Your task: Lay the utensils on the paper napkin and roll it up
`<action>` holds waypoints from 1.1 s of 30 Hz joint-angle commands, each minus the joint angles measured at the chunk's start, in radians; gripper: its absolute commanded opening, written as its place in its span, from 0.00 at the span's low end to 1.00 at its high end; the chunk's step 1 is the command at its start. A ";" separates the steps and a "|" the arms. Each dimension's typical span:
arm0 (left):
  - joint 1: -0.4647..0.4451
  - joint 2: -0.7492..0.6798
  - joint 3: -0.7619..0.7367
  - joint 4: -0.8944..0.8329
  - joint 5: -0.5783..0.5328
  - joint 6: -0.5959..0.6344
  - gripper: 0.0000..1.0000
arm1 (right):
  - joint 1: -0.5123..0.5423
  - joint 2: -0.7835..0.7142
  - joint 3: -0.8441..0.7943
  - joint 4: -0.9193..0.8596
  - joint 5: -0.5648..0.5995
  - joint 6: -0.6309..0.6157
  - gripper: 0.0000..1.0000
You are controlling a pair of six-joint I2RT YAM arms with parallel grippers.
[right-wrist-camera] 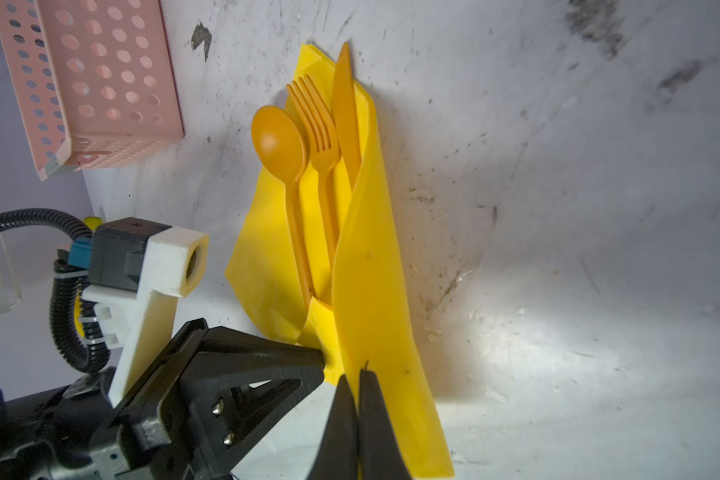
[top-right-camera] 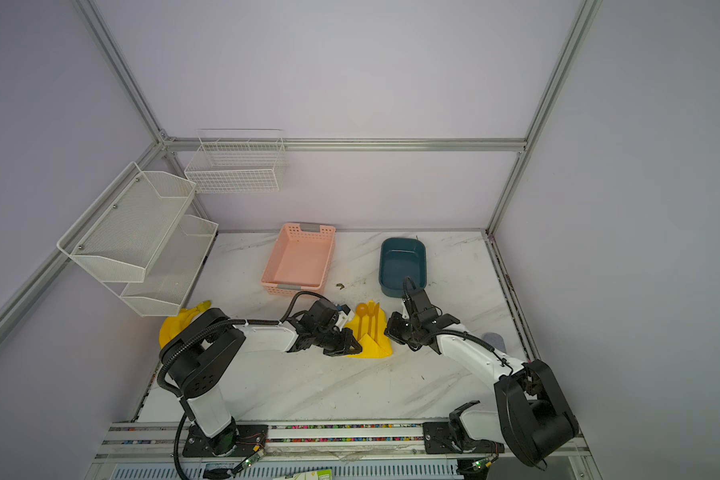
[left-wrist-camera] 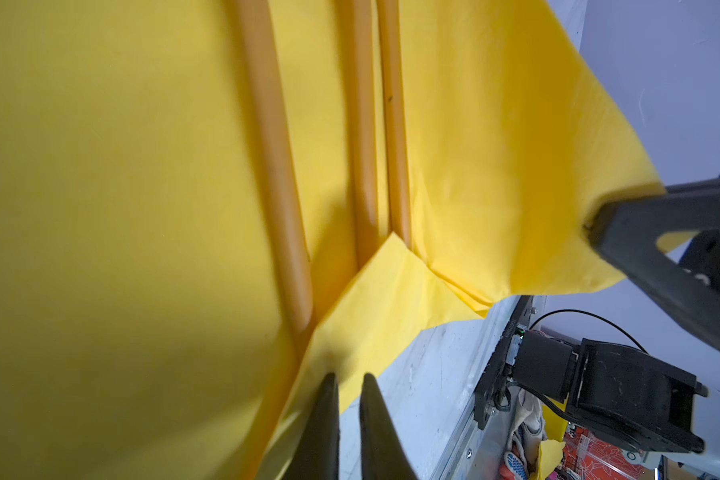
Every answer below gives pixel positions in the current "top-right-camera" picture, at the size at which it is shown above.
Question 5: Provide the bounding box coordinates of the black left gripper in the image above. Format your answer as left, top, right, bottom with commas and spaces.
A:
314, 327, 363, 357

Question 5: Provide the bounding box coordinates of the yellow paper napkin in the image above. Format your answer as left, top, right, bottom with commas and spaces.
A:
346, 305, 393, 359

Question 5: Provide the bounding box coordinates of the yellow plastic knife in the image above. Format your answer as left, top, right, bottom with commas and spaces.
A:
371, 303, 380, 338

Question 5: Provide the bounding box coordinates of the yellow plastic spoon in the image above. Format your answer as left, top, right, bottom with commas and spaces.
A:
354, 303, 370, 329

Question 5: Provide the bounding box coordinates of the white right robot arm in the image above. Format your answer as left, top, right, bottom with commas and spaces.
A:
384, 277, 580, 468

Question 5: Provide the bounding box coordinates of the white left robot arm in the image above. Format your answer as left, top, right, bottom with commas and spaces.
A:
155, 291, 363, 479

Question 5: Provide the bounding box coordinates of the teal oval plastic tub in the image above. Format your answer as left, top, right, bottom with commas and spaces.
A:
378, 237, 428, 298

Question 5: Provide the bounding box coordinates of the grey oval case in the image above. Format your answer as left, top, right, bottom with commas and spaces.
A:
482, 332, 507, 353

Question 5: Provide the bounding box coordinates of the pink perforated plastic basket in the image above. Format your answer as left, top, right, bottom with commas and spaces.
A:
260, 223, 336, 296

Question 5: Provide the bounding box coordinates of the yellow banana toy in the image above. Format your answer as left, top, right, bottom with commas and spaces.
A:
158, 301, 212, 348

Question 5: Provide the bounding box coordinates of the white mesh shelf lower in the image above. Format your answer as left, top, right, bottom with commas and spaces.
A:
120, 215, 218, 317

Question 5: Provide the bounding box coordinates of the white mesh shelf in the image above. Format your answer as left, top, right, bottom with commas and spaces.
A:
120, 215, 218, 317
57, 162, 196, 283

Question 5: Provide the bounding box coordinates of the white mesh shelf upper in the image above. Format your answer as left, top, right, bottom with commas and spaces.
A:
57, 162, 196, 283

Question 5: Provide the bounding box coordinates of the white wire wall basket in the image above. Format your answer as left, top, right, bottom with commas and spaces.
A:
184, 129, 288, 194

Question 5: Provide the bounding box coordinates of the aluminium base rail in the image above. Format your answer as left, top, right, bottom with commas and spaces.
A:
89, 415, 592, 463

